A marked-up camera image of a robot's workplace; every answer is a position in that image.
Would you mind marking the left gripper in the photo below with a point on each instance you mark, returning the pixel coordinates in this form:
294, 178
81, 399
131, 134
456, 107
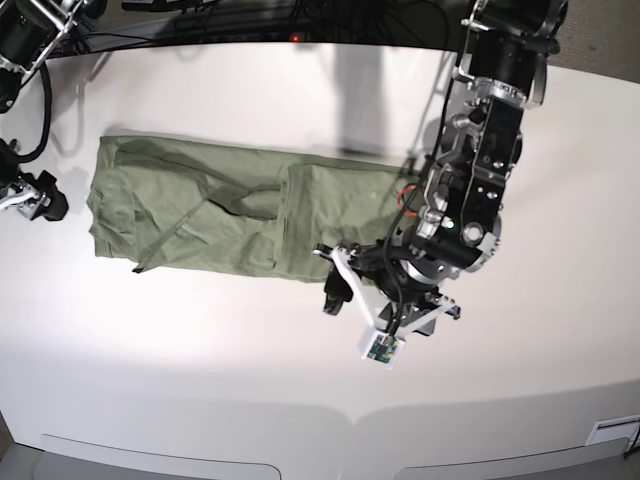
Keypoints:
396, 292

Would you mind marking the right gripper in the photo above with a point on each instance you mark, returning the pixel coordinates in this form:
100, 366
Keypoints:
33, 197

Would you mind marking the green T-shirt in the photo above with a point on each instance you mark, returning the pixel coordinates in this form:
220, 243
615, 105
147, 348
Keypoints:
167, 202

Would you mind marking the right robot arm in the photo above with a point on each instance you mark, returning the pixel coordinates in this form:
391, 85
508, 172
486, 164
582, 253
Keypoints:
30, 32

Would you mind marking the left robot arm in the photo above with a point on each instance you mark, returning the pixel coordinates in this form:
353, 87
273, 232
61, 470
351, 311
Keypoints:
502, 61

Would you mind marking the black power strip red light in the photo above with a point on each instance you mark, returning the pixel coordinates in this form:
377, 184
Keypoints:
260, 37

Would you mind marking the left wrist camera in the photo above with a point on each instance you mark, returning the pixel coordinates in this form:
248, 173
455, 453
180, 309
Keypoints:
380, 347

